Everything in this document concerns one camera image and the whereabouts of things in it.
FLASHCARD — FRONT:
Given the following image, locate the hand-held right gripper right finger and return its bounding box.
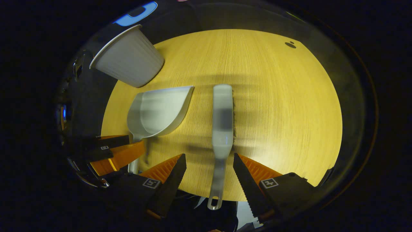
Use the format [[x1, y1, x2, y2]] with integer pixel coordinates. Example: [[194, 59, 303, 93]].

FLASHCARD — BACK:
[[233, 153, 317, 223]]

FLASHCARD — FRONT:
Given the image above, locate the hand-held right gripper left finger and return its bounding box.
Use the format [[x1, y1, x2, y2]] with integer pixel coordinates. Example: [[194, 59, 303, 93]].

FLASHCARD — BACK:
[[110, 153, 187, 219]]

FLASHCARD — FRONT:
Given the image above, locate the white dustpan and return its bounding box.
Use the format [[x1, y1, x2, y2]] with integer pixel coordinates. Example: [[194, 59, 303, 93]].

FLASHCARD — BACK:
[[126, 85, 194, 174]]

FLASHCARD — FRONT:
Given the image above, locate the white garbage bin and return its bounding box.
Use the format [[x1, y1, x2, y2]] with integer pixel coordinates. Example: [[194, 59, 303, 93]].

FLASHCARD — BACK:
[[89, 24, 165, 88]]

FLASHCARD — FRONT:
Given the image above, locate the small white broom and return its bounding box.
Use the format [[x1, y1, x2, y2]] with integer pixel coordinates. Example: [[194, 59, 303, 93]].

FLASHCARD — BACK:
[[207, 84, 238, 210]]

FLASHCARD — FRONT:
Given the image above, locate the black backdrop cloth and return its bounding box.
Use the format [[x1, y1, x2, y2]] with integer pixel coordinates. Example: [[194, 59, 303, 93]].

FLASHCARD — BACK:
[[61, 0, 364, 181]]

